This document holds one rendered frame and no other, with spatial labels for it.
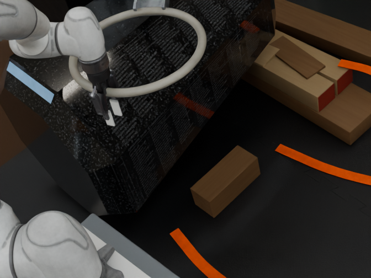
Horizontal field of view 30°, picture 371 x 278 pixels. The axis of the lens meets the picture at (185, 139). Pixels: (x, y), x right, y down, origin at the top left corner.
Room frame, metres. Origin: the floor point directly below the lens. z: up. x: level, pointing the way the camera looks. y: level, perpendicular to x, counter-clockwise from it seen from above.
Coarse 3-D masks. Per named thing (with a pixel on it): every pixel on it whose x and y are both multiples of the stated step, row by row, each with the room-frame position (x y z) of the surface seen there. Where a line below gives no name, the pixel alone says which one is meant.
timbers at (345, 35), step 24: (288, 24) 2.69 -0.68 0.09; (312, 24) 2.64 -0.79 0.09; (336, 24) 2.58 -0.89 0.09; (336, 48) 2.45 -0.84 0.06; (360, 48) 2.37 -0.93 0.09; (288, 96) 2.20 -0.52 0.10; (336, 96) 2.11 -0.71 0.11; (360, 96) 2.07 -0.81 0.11; (312, 120) 2.07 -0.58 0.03; (336, 120) 1.97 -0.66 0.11; (360, 120) 1.93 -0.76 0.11
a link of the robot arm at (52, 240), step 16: (32, 224) 1.07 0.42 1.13; (48, 224) 1.06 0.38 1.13; (64, 224) 1.05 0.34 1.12; (80, 224) 1.08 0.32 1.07; (16, 240) 1.07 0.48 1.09; (32, 240) 1.03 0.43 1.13; (48, 240) 1.01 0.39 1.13; (64, 240) 1.01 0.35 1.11; (80, 240) 1.03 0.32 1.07; (16, 256) 1.04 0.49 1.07; (32, 256) 1.01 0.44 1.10; (48, 256) 0.99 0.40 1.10; (64, 256) 0.99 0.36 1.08; (80, 256) 1.00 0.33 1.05; (96, 256) 1.03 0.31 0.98; (16, 272) 1.02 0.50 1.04; (32, 272) 1.00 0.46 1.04; (48, 272) 0.98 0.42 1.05; (64, 272) 0.97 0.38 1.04; (80, 272) 0.98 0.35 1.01; (96, 272) 1.01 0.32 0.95
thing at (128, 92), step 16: (112, 16) 2.10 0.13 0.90; (128, 16) 2.09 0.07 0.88; (176, 16) 2.01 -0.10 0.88; (192, 16) 1.97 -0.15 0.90; (192, 64) 1.70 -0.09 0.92; (80, 80) 1.77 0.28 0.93; (160, 80) 1.66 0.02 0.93; (176, 80) 1.65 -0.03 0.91; (112, 96) 1.66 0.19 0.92; (128, 96) 1.64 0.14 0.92
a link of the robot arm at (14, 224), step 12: (0, 204) 1.17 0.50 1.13; (0, 216) 1.13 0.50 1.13; (12, 216) 1.15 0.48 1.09; (0, 228) 1.10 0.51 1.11; (12, 228) 1.12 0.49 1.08; (0, 240) 1.08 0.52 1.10; (12, 240) 1.08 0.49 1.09; (0, 252) 1.06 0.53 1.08; (12, 252) 1.05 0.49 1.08; (0, 264) 1.04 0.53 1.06; (12, 264) 1.03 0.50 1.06; (0, 276) 1.02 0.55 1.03; (12, 276) 1.02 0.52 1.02
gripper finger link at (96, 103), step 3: (90, 93) 1.65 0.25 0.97; (90, 96) 1.65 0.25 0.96; (93, 96) 1.64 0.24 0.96; (96, 96) 1.64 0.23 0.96; (93, 99) 1.65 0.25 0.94; (96, 99) 1.64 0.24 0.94; (99, 99) 1.65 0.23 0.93; (93, 102) 1.65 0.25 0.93; (96, 102) 1.64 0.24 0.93; (99, 102) 1.64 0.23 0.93; (96, 105) 1.65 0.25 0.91; (99, 105) 1.64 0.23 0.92; (102, 105) 1.65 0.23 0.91; (96, 108) 1.65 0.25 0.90; (99, 108) 1.64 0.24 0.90; (102, 108) 1.64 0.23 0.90; (99, 111) 1.64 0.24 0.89; (102, 111) 1.64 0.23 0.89; (102, 114) 1.64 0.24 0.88
